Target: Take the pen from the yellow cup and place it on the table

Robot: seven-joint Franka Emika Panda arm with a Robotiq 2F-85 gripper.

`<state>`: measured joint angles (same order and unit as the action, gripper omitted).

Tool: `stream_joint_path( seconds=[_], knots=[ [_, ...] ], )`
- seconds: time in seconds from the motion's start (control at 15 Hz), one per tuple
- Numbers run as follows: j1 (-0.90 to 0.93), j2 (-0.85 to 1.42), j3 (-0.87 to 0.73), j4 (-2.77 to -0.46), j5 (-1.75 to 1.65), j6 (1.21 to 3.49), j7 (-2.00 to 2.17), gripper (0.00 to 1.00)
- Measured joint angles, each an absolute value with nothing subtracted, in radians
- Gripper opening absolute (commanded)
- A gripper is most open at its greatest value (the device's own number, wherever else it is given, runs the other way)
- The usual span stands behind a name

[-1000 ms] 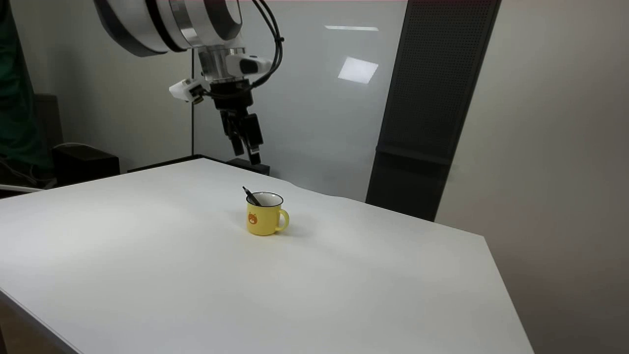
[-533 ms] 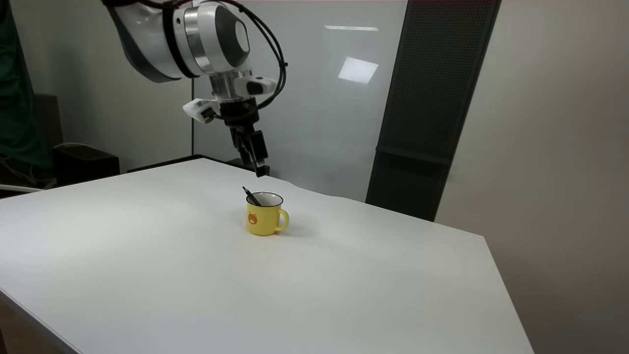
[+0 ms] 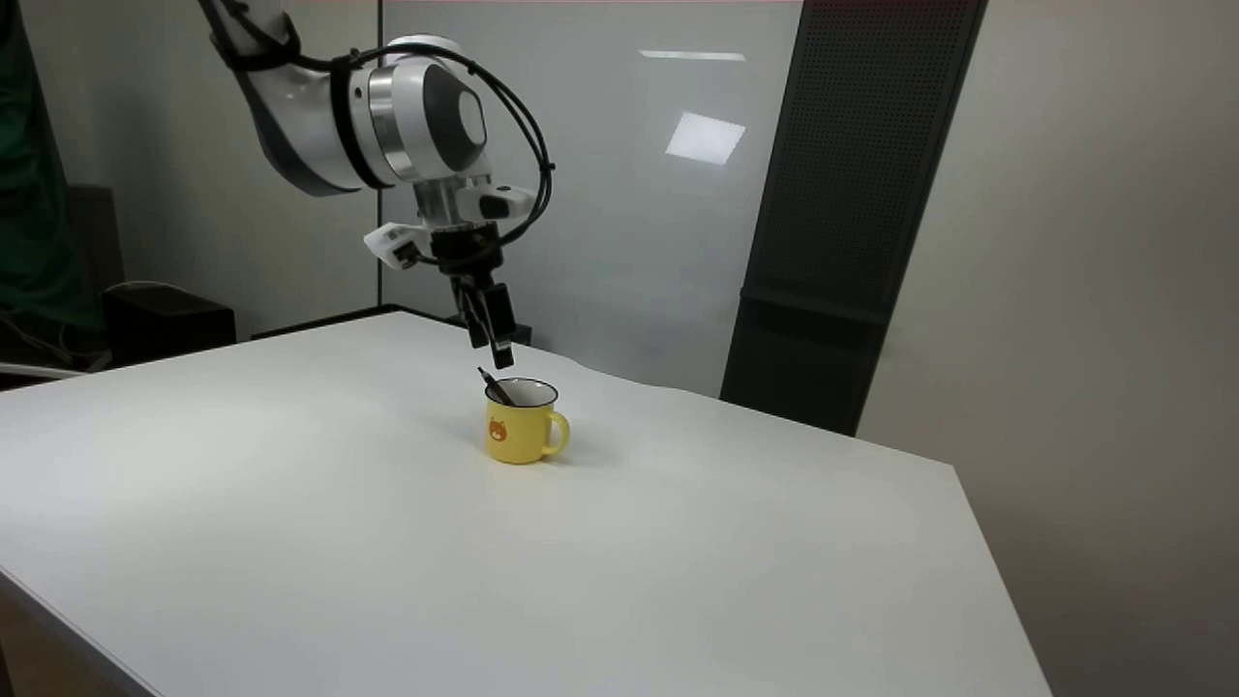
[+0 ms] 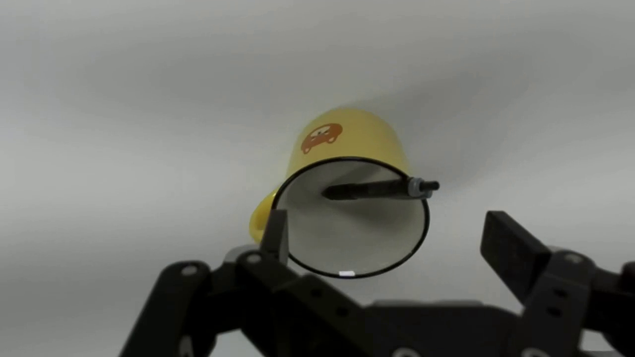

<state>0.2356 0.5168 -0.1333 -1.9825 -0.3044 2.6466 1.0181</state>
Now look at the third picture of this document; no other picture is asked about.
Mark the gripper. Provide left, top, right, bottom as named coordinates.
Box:
left=429, top=222, right=517, bottom=372

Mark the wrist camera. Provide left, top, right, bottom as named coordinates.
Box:
left=364, top=222, right=434, bottom=271

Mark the black box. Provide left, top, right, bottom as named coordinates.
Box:
left=101, top=282, right=238, bottom=368

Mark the black perforated panel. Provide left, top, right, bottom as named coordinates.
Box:
left=719, top=0, right=990, bottom=438

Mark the frosted glass panel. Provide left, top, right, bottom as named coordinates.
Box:
left=379, top=0, right=805, bottom=399

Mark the green curtain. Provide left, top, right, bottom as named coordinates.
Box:
left=0, top=0, right=102, bottom=333

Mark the yellow mug with bear print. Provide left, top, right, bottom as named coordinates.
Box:
left=484, top=378, right=572, bottom=467

